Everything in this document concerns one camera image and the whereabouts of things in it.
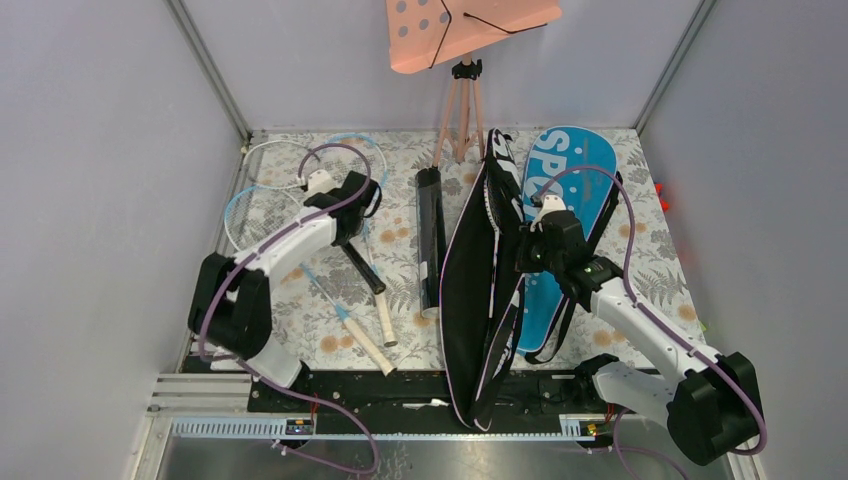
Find black shuttlecock tube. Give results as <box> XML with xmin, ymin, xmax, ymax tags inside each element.
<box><xmin>415</xmin><ymin>167</ymin><xmax>446</xmax><ymax>319</ymax></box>

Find black sport racket bag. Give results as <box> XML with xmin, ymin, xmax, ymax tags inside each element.
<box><xmin>439</xmin><ymin>128</ymin><xmax>524</xmax><ymax>432</ymax></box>

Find white racket black grip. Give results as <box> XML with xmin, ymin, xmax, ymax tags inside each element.
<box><xmin>244</xmin><ymin>140</ymin><xmax>379</xmax><ymax>291</ymax></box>

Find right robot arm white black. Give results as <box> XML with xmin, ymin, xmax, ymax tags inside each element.
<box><xmin>516</xmin><ymin>210</ymin><xmax>767</xmax><ymax>466</ymax></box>

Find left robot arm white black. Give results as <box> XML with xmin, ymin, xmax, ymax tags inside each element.
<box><xmin>187</xmin><ymin>171</ymin><xmax>379</xmax><ymax>411</ymax></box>

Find floral table mat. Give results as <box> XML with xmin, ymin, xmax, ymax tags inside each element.
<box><xmin>245</xmin><ymin>127</ymin><xmax>703</xmax><ymax>371</ymax></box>

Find blue racket white grip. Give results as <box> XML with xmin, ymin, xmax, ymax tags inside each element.
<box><xmin>330</xmin><ymin>133</ymin><xmax>397</xmax><ymax>347</ymax></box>

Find blue racket bag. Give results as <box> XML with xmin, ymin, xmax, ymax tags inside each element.
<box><xmin>518</xmin><ymin>126</ymin><xmax>619</xmax><ymax>365</ymax></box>

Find blue racket lower left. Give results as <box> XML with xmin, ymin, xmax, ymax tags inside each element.
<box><xmin>223</xmin><ymin>186</ymin><xmax>396</xmax><ymax>376</ymax></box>

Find pink music stand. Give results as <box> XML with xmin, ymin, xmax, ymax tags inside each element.
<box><xmin>385</xmin><ymin>1</ymin><xmax>562</xmax><ymax>167</ymax></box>

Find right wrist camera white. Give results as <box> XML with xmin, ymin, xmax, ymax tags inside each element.
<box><xmin>531</xmin><ymin>194</ymin><xmax>567</xmax><ymax>229</ymax></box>

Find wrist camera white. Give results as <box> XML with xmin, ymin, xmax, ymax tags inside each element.
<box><xmin>531</xmin><ymin>194</ymin><xmax>567</xmax><ymax>229</ymax></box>
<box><xmin>301</xmin><ymin>169</ymin><xmax>337</xmax><ymax>196</ymax></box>

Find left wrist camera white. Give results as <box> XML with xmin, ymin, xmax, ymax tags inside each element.
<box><xmin>301</xmin><ymin>169</ymin><xmax>337</xmax><ymax>196</ymax></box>

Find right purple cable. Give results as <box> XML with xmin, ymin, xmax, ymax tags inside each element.
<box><xmin>533</xmin><ymin>164</ymin><xmax>768</xmax><ymax>480</ymax></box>

